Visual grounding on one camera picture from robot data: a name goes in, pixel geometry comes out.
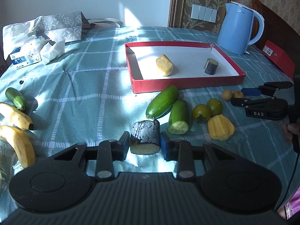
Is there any yellow jackfruit piece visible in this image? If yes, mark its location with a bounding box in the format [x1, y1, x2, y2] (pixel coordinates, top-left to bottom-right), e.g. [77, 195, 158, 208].
[207, 114, 236, 141]
[156, 54, 173, 76]

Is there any red shallow cardboard box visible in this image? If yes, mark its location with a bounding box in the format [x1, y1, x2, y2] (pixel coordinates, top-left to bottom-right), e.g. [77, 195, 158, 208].
[125, 41, 245, 94]

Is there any white tissue pack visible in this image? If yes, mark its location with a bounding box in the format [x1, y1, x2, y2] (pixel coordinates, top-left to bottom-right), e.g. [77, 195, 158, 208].
[9, 40, 42, 70]

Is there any small whole cucumber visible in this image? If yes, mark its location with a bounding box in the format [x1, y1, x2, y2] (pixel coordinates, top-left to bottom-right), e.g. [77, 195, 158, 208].
[5, 87, 27, 111]

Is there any upper yellow banana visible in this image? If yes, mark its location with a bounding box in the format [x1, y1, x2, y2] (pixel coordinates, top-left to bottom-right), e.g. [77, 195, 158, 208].
[0, 102, 34, 130]

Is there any red gift box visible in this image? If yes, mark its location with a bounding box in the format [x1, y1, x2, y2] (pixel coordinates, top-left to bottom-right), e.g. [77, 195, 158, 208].
[262, 40, 295, 79]

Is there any wooden headboard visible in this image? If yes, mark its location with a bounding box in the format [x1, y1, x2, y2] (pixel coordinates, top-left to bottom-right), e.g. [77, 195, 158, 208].
[251, 0, 299, 66]

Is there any longan fruit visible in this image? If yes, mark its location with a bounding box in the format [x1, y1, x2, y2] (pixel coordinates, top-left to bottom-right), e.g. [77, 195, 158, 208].
[222, 89, 233, 101]
[233, 90, 244, 99]

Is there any cut cucumber half with stem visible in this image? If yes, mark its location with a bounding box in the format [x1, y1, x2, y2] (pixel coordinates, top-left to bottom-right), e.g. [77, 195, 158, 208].
[145, 85, 179, 119]

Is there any lower yellow banana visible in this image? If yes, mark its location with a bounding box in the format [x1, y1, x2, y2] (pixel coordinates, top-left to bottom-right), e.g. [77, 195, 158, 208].
[1, 125, 36, 168]

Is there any person's right hand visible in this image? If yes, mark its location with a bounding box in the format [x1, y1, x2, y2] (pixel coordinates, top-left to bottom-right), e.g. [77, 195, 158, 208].
[282, 123, 299, 142]

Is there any blue electric kettle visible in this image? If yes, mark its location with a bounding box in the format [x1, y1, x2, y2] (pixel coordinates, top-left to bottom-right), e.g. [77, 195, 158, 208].
[217, 1, 264, 55]

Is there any white wall switch panel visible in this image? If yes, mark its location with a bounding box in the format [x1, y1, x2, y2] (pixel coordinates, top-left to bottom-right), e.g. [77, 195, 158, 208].
[190, 4, 217, 23]

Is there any crumpled white tissue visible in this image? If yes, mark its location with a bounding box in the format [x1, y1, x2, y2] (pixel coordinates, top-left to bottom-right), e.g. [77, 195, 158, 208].
[40, 40, 65, 65]

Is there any ornate wall panel frame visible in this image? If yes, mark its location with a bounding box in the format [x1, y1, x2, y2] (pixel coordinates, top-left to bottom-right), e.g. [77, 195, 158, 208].
[168, 0, 232, 34]

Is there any green tomato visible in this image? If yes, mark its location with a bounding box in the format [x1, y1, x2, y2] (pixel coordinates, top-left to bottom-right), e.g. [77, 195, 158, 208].
[192, 104, 211, 123]
[206, 98, 223, 117]

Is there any clear plastic bag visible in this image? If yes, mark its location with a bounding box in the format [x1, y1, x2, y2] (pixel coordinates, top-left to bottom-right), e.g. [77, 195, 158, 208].
[1, 138, 17, 195]

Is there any yellow banana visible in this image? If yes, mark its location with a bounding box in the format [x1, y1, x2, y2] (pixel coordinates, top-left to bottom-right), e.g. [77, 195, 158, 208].
[0, 102, 34, 130]
[1, 125, 36, 168]

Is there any checked teal tablecloth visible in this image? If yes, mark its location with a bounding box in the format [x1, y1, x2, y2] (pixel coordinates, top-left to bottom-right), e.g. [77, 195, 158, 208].
[1, 27, 297, 221]

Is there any white plastic bag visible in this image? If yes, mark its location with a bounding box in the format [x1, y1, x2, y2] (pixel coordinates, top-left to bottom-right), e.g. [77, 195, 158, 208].
[2, 16, 42, 60]

